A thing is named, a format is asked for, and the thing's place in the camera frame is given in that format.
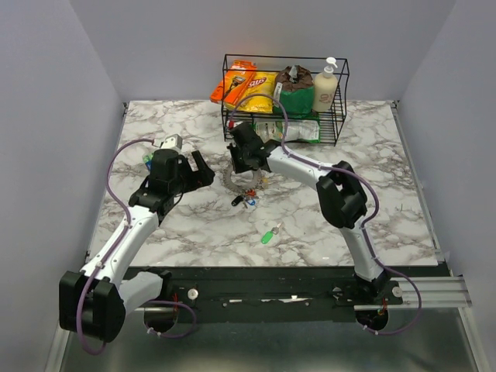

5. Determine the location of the metal toothed key ring disc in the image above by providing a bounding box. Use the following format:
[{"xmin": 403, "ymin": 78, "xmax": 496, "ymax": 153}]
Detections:
[{"xmin": 222, "ymin": 167, "xmax": 264, "ymax": 194}]

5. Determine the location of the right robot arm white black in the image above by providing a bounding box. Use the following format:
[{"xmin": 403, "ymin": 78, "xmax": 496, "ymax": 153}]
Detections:
[{"xmin": 228, "ymin": 122, "xmax": 390, "ymax": 304}]

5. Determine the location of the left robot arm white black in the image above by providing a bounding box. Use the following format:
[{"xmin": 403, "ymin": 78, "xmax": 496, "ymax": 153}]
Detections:
[{"xmin": 59, "ymin": 149, "xmax": 215, "ymax": 346}]

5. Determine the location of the green blue sponge pack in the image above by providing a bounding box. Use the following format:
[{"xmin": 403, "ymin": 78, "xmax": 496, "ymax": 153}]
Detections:
[{"xmin": 142, "ymin": 153, "xmax": 153, "ymax": 171}]

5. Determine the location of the green white snack bag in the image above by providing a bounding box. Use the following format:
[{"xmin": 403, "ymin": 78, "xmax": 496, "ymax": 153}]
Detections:
[{"xmin": 253, "ymin": 120, "xmax": 320, "ymax": 143}]

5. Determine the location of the yellow chips bag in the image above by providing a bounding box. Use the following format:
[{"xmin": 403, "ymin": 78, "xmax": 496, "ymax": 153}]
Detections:
[{"xmin": 238, "ymin": 71, "xmax": 277, "ymax": 114}]

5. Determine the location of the brown green coffee bag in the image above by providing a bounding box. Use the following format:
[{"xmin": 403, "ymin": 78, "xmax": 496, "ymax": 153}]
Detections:
[{"xmin": 274, "ymin": 64, "xmax": 315, "ymax": 117}]

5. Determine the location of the orange razor box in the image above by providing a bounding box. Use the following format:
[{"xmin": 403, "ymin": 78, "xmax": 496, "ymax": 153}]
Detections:
[{"xmin": 210, "ymin": 60, "xmax": 257, "ymax": 109}]

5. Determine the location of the key with green tag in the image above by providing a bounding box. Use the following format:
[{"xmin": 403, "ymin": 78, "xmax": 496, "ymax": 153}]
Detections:
[{"xmin": 260, "ymin": 222, "xmax": 283, "ymax": 245}]

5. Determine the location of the cream lotion pump bottle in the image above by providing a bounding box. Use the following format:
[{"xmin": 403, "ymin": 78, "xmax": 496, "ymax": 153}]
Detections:
[{"xmin": 312, "ymin": 57, "xmax": 338, "ymax": 112}]

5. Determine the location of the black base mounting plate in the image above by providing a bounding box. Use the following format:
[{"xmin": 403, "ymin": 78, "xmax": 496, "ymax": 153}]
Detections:
[{"xmin": 124, "ymin": 265, "xmax": 447, "ymax": 324}]

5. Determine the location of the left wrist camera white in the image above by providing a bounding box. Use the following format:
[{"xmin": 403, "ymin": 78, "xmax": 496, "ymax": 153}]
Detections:
[{"xmin": 160, "ymin": 134, "xmax": 183, "ymax": 153}]

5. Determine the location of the black wire shelf rack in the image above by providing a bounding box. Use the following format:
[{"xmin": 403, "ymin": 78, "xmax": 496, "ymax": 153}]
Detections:
[{"xmin": 211, "ymin": 54, "xmax": 349, "ymax": 145}]

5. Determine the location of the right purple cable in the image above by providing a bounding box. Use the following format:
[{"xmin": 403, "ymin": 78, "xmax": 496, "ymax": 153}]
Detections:
[{"xmin": 228, "ymin": 92, "xmax": 423, "ymax": 336}]

